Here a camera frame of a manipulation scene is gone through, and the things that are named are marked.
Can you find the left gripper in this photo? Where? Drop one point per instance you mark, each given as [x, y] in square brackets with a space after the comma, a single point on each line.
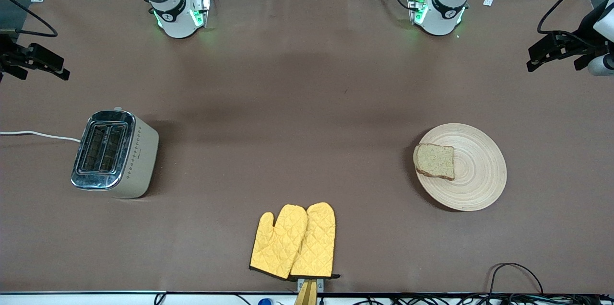
[573, 47]

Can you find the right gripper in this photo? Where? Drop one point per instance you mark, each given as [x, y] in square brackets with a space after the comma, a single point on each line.
[10, 58]

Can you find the round light wooden plate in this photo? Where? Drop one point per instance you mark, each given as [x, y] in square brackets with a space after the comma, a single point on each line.
[479, 175]

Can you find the brown bread slice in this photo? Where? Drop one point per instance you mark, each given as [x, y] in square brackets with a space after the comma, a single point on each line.
[435, 161]

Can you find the cream and chrome toaster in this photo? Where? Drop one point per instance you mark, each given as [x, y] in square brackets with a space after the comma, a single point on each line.
[139, 161]

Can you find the brown table cover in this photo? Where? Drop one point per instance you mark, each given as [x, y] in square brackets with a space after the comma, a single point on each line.
[307, 79]

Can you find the yellow quilted oven mitt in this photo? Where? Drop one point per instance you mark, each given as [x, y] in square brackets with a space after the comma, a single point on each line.
[316, 242]
[278, 247]

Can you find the small blue cap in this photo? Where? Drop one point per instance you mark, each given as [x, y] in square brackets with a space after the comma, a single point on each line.
[265, 302]

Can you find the wooden stick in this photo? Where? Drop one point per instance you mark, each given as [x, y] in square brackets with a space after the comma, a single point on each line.
[307, 298]

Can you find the grey metal bracket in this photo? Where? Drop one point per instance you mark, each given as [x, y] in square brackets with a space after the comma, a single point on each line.
[320, 284]

